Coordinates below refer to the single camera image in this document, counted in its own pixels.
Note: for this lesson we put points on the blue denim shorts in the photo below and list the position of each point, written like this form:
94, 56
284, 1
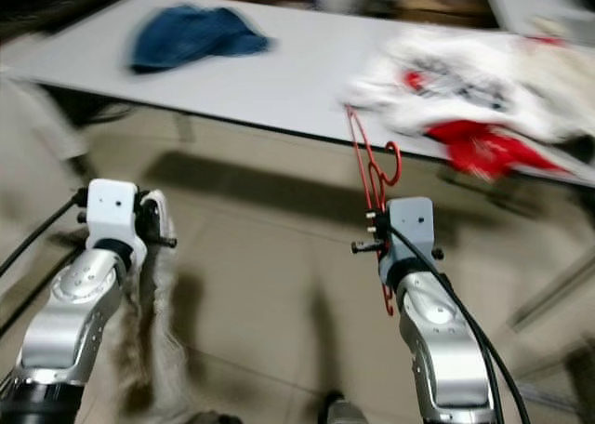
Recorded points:
191, 35

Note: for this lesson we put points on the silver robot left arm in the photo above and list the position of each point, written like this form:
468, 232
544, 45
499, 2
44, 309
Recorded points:
70, 322

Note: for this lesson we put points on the red garment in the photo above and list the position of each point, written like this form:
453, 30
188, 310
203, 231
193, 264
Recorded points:
483, 150

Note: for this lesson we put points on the grey robot right foot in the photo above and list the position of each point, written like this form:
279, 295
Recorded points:
349, 410

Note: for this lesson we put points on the white folding table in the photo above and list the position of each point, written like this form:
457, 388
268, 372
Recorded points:
307, 71

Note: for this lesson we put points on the white shirt with black print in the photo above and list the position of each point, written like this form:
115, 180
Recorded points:
474, 66

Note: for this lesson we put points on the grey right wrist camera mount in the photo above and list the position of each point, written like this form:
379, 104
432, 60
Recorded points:
412, 224

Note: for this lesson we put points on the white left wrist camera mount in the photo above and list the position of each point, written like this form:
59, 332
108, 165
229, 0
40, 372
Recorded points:
112, 210

